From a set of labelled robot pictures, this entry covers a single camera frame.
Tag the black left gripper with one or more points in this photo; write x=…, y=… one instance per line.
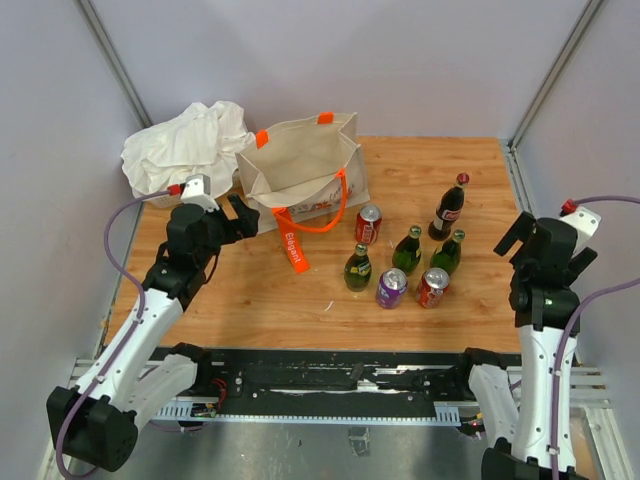
x=247, y=225

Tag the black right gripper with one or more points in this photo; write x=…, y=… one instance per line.
x=519, y=231

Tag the beige canvas tote bag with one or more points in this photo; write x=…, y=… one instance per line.
x=301, y=176

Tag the green glass bottle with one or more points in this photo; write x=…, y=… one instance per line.
x=357, y=270
x=407, y=254
x=448, y=256

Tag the brown cola glass bottle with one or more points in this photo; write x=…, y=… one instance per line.
x=449, y=209

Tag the red soda can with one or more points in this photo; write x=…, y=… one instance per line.
x=368, y=221
x=432, y=286

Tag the purple soda can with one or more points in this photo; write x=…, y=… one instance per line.
x=391, y=288

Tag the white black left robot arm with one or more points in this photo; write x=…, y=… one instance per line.
x=99, y=419

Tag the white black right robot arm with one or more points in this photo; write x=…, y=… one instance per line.
x=529, y=436

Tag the white plastic basket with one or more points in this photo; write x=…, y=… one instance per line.
x=172, y=201

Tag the white crumpled cloth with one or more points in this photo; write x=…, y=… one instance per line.
x=201, y=140

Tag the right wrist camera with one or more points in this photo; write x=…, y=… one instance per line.
x=584, y=221

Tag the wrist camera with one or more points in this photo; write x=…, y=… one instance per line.
x=197, y=191
x=584, y=221

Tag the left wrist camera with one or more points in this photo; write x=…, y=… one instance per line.
x=197, y=191

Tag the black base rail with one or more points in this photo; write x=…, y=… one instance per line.
x=332, y=381

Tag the grey slotted cable duct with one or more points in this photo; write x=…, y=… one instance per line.
x=410, y=413

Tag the aluminium corner post right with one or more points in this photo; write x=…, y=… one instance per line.
x=584, y=21

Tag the aluminium corner post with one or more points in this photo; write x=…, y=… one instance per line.
x=584, y=21
x=97, y=29

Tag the aluminium corner post left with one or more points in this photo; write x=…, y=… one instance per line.
x=97, y=29

